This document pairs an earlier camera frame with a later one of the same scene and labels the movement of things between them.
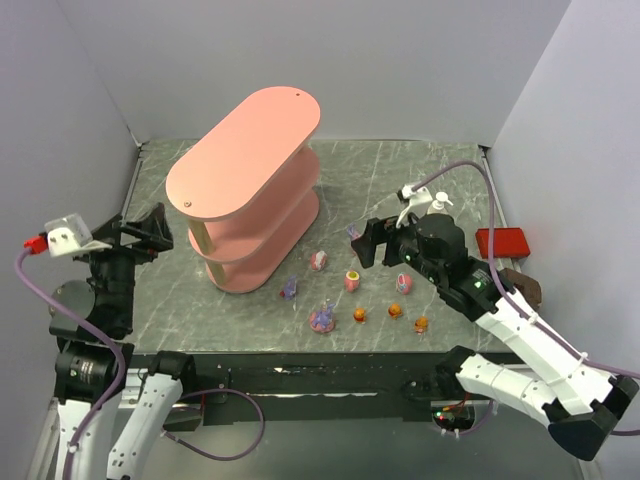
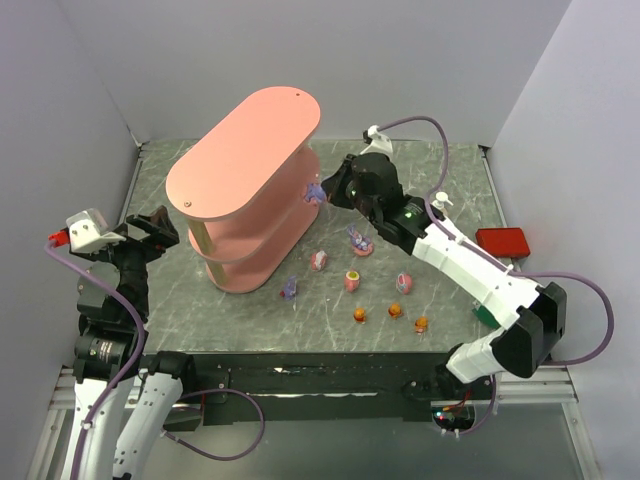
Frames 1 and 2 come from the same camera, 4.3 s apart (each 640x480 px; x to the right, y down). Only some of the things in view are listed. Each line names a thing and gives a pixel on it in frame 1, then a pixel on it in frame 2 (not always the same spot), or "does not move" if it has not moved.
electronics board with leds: (453, 418) does not move
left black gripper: (120, 240) does not move
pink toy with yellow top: (351, 280) does not move
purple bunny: (323, 321) → (316, 193)
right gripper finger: (365, 246) → (335, 186)
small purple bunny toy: (290, 288) does not move
